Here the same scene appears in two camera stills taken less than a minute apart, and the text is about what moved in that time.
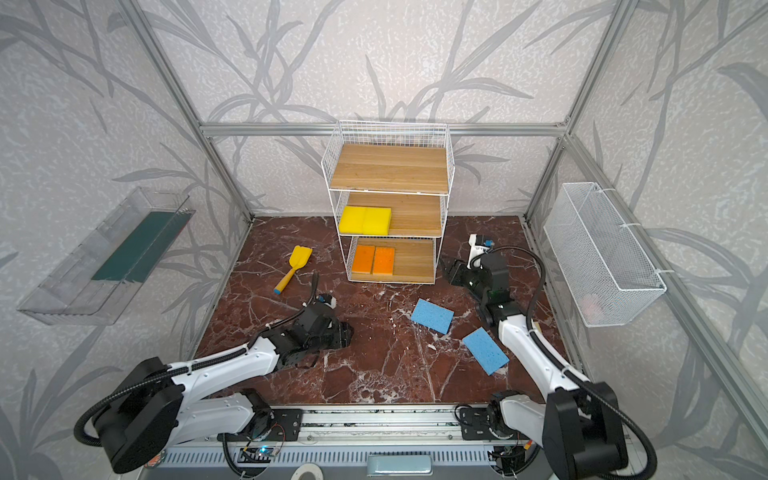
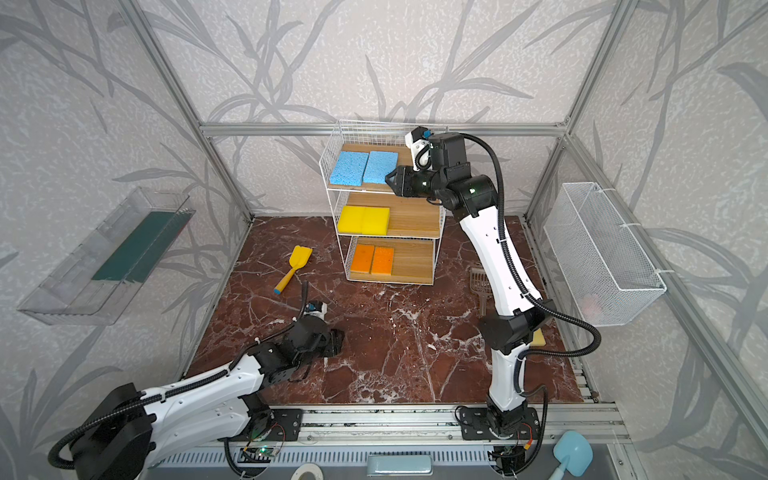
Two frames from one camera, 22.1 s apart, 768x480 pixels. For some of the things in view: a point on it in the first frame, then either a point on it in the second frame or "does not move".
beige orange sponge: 383,260 does not move
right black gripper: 466,274 to 398,181
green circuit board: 255,455 does not move
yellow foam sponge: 352,220 does not move
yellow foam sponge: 376,221 does not move
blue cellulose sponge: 433,316 to 348,168
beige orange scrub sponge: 363,260 does not move
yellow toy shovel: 299,258 does not move
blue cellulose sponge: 486,351 to 380,164
